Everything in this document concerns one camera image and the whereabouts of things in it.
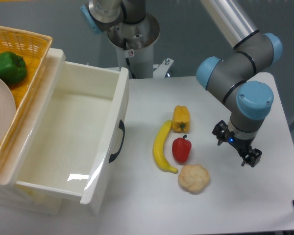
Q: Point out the white open drawer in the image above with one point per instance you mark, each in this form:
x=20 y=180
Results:
x=80 y=135

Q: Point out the red bell pepper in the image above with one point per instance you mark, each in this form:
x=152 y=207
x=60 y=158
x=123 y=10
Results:
x=181 y=148

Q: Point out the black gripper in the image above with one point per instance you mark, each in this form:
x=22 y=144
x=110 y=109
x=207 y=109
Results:
x=239 y=140

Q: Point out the yellow banana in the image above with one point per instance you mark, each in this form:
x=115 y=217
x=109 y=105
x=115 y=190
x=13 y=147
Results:
x=158 y=148

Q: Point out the round cream bread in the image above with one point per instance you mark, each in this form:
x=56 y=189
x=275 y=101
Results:
x=193 y=178

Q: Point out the green bell pepper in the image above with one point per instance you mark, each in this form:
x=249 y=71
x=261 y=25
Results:
x=8 y=67

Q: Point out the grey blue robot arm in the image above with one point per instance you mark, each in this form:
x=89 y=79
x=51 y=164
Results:
x=229 y=80

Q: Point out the yellow bell pepper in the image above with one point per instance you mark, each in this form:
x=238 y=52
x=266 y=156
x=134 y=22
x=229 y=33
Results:
x=181 y=119

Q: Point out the white drawer cabinet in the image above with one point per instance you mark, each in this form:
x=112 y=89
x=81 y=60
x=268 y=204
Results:
x=10 y=193

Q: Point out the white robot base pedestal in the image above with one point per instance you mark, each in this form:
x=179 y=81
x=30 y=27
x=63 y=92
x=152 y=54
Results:
x=134 y=44

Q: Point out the yellow woven basket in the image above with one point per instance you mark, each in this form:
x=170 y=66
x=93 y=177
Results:
x=26 y=52

